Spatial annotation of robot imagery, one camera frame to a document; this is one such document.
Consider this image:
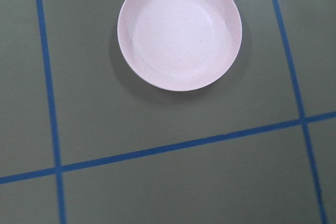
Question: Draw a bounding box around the pink plate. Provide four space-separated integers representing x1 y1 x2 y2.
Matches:
117 0 243 92

